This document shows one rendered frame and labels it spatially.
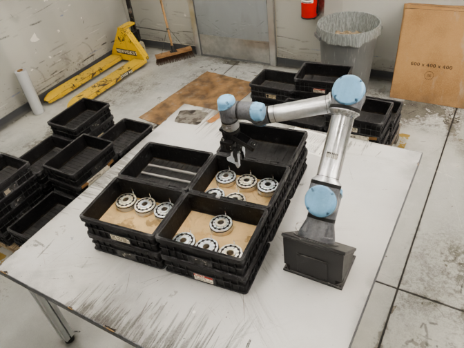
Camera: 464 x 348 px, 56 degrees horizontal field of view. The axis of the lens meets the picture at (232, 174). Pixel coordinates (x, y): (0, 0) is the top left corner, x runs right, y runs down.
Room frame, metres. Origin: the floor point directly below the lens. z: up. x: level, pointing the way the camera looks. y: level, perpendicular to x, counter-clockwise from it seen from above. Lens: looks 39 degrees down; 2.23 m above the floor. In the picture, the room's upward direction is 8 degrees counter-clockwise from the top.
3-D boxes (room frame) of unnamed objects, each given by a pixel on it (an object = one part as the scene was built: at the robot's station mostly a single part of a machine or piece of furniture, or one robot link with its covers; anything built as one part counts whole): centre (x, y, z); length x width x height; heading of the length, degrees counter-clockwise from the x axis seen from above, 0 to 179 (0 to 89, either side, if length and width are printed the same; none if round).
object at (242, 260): (1.30, 0.11, 0.92); 0.40 x 0.30 x 0.02; 61
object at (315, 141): (2.08, -0.47, 0.70); 0.33 x 0.23 x 0.01; 55
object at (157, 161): (1.75, 0.32, 0.87); 0.40 x 0.30 x 0.11; 61
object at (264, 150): (1.82, -0.18, 0.87); 0.40 x 0.30 x 0.11; 61
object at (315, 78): (3.09, -0.82, 0.37); 0.42 x 0.34 x 0.46; 55
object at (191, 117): (2.55, 0.22, 0.71); 0.22 x 0.19 x 0.01; 55
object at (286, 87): (3.32, -0.49, 0.31); 0.40 x 0.30 x 0.34; 55
